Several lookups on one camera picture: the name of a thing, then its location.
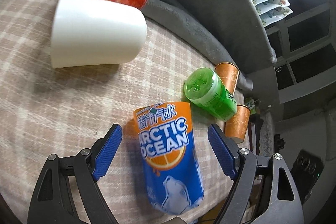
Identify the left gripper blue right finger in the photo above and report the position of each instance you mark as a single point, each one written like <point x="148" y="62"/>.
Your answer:
<point x="278" y="200"/>

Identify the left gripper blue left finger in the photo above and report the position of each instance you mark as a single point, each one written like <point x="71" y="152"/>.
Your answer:
<point x="52" y="200"/>

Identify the blue orange Arctic Ocean cup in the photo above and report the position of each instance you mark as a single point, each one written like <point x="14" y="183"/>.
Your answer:
<point x="166" y="142"/>

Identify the orange paper cup front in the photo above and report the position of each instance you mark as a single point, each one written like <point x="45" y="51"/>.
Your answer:
<point x="236" y="127"/>

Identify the orange paper cup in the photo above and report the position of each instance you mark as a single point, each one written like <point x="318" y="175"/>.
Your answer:
<point x="229" y="74"/>
<point x="236" y="127"/>

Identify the orange paper cup rear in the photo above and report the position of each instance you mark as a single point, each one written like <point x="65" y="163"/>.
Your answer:
<point x="229" y="74"/>

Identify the green tea cup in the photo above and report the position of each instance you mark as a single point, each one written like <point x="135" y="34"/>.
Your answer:
<point x="205" y="89"/>

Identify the white plastic cup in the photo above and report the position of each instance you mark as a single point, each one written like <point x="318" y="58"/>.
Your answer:
<point x="96" y="32"/>

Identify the white lace cloth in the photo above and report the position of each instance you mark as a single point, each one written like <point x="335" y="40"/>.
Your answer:
<point x="267" y="132"/>

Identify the green paper bag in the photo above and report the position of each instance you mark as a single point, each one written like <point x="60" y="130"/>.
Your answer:
<point x="252" y="104"/>

